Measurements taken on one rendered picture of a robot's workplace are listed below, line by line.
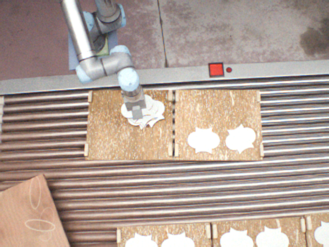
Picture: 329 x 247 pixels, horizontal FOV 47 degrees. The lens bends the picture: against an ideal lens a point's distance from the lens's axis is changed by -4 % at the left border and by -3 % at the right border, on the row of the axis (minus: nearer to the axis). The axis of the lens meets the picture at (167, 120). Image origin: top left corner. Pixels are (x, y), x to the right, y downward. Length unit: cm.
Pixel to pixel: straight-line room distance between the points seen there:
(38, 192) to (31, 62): 167
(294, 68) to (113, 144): 98
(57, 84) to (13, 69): 129
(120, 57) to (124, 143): 49
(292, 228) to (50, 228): 106
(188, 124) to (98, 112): 44
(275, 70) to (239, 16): 130
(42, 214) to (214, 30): 204
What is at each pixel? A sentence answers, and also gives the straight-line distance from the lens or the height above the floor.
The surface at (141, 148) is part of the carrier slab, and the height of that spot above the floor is 94.
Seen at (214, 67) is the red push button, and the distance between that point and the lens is 198.
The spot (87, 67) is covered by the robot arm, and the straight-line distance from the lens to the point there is 153.
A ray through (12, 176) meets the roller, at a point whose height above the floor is 92.
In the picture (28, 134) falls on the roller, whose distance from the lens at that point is 201.
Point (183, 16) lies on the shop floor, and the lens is 325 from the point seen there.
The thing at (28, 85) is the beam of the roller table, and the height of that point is 92.
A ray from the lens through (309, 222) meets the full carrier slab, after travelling 183.
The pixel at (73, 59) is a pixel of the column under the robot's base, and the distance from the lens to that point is 215.
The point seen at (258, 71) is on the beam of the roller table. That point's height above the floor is 92.
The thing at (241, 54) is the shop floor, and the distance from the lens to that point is 310.
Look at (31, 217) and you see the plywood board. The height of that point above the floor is 104.
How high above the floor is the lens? 270
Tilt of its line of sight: 71 degrees down
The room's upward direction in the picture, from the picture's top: 7 degrees counter-clockwise
